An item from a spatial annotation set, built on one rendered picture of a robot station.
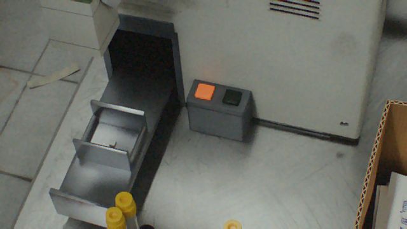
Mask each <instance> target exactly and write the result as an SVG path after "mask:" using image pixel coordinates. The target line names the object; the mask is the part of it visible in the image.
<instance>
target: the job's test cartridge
mask: <svg viewBox="0 0 407 229"><path fill-rule="evenodd" d="M40 3H41V9H42V11H43V15H44V17H45V23H46V26H47V29H48V33H49V38H50V41H51V43H52V47H53V48H58V49H61V50H65V51H69V52H74V53H78V54H82V55H90V56H93V57H98V58H102V56H103V54H104V52H105V51H106V48H107V46H108V44H109V43H110V41H111V40H112V38H113V36H114V34H115V32H116V30H117V28H118V26H119V24H120V20H119V16H118V15H119V14H118V10H117V9H115V10H114V9H113V8H110V7H109V6H107V5H106V4H104V3H102V2H101V1H100V0H92V2H91V3H90V4H85V3H79V2H77V1H71V0H41V1H40Z"/></svg>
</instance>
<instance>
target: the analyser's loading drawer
mask: <svg viewBox="0 0 407 229"><path fill-rule="evenodd" d="M175 82H176V73H175V67H174V57H173V53H167V52H161V51H158V50H152V49H148V48H142V47H138V46H132V45H126V47H125V48H124V50H123V52H122V54H121V56H120V58H119V60H118V63H117V65H116V67H115V69H114V71H113V73H112V76H111V78H110V80H109V82H108V84H107V86H106V89H105V91H104V93H103V95H102V97H101V99H100V101H96V100H93V99H92V100H91V103H90V104H91V105H90V107H91V109H92V114H93V115H92V116H91V119H90V121H89V124H88V126H87V128H86V130H85V133H84V134H83V137H82V139H76V138H74V139H72V141H73V143H74V147H75V150H76V153H75V155H74V157H73V159H72V162H71V164H70V166H69V169H68V171H67V173H66V176H65V178H64V180H63V182H62V184H61V185H60V189H59V190H57V189H54V188H52V187H51V188H50V190H49V192H48V193H49V195H50V197H51V199H52V201H53V204H54V206H55V209H56V211H57V213H58V214H61V215H63V216H67V217H70V218H74V219H79V220H82V221H87V222H88V223H91V224H95V225H99V226H104V227H107V224H106V222H105V220H106V218H105V212H106V211H107V210H108V209H109V208H110V207H116V196H117V195H118V194H119V193H122V192H128V193H130V191H131V189H132V187H133V185H134V182H135V179H136V177H137V174H138V171H139V169H140V167H141V164H142V162H143V160H144V157H145V155H146V152H147V150H148V147H149V144H150V142H151V140H152V138H153V135H154V132H155V130H156V127H157V125H158V122H159V120H160V117H161V115H162V112H163V111H164V109H165V106H166V104H167V101H168V99H169V96H170V93H171V91H172V89H173V87H174V84H175ZM111 140H112V141H116V142H117V143H116V146H115V147H111V146H109V143H110V142H111Z"/></svg>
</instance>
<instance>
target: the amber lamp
mask: <svg viewBox="0 0 407 229"><path fill-rule="evenodd" d="M214 90H215V87H213V86H209V85H204V84H203V83H200V84H199V87H198V90H196V93H195V97H199V98H203V99H208V100H210V98H211V96H212V93H213V91H214Z"/></svg>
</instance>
